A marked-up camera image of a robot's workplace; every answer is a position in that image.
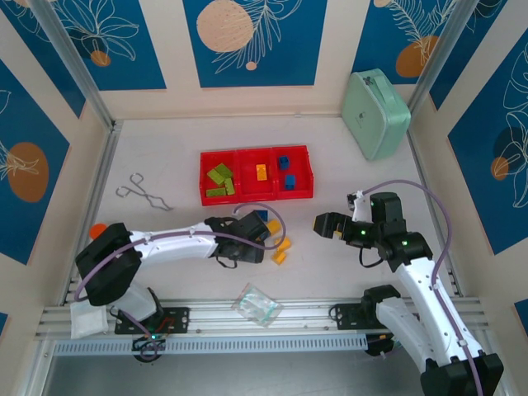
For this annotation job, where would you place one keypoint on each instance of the green lego brick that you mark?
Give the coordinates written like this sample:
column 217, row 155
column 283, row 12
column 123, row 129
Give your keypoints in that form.
column 213, row 175
column 224, row 169
column 229, row 186
column 215, row 192

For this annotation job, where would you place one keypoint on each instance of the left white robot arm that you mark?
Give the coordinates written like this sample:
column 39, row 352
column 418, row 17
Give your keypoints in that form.
column 173, row 247

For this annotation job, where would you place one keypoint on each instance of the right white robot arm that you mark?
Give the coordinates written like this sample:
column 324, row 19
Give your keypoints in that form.
column 433, row 321

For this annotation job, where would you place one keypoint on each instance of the red bin with blue legos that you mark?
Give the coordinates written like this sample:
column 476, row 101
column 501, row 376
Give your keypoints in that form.
column 303, row 173

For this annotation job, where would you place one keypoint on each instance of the red bin with yellow legos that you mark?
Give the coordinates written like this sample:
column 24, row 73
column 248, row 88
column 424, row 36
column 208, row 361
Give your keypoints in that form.
column 249, row 183

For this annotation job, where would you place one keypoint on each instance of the red bin with green legos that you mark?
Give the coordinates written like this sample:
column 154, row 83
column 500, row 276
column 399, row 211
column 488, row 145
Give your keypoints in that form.
column 214, row 158

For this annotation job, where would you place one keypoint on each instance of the clear plastic bag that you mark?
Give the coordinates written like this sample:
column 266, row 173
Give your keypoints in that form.
column 255, row 305

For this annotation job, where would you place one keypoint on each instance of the metal tongs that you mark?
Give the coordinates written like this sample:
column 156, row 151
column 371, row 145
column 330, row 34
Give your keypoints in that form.
column 142, row 194

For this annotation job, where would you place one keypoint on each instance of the mint green zipper case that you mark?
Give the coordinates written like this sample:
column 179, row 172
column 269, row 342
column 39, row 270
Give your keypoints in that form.
column 379, row 111

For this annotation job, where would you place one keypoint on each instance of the orange ball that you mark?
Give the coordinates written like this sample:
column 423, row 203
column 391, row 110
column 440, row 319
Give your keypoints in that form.
column 98, row 230

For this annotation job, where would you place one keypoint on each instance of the white paper pouch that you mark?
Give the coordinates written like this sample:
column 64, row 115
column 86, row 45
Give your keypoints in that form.
column 87, row 321

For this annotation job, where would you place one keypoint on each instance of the aluminium table side rail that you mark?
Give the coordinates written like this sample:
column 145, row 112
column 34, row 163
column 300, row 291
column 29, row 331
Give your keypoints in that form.
column 101, row 177
column 429, row 177

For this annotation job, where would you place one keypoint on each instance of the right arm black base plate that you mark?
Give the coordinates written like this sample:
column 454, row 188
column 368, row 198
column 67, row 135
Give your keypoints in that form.
column 346, row 317

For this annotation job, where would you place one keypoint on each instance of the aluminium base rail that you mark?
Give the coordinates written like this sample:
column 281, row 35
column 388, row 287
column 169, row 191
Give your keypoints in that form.
column 297, row 319

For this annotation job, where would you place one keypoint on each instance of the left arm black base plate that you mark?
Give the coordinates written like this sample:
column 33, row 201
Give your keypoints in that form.
column 177, row 319

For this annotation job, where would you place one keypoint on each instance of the aluminium frame post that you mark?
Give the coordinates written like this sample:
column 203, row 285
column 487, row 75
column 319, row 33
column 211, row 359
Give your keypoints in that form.
column 441, row 53
column 72, row 62

